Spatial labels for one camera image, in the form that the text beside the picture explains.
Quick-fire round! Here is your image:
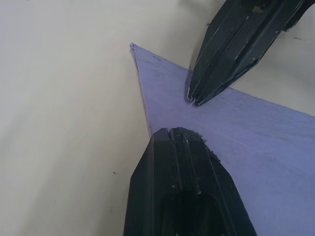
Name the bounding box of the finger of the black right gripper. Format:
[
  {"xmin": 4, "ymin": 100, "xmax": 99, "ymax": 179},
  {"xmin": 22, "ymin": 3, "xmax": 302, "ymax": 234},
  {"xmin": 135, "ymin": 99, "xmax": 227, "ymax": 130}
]
[
  {"xmin": 195, "ymin": 0, "xmax": 306, "ymax": 107},
  {"xmin": 188, "ymin": 0, "xmax": 262, "ymax": 107}
]

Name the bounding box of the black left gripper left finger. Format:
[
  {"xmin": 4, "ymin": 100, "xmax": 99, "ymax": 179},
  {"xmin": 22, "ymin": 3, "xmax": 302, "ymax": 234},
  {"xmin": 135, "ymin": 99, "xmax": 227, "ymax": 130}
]
[{"xmin": 123, "ymin": 127, "xmax": 188, "ymax": 236}]

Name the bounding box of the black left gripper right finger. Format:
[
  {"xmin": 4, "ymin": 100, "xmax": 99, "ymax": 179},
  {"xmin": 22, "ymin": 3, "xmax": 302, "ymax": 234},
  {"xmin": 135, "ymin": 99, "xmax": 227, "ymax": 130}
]
[{"xmin": 168, "ymin": 127, "xmax": 255, "ymax": 236}]

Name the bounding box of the purple paper sheet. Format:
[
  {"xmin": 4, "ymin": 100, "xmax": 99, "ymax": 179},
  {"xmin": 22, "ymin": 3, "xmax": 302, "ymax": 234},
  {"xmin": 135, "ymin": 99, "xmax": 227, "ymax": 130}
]
[{"xmin": 129, "ymin": 42, "xmax": 315, "ymax": 236}]

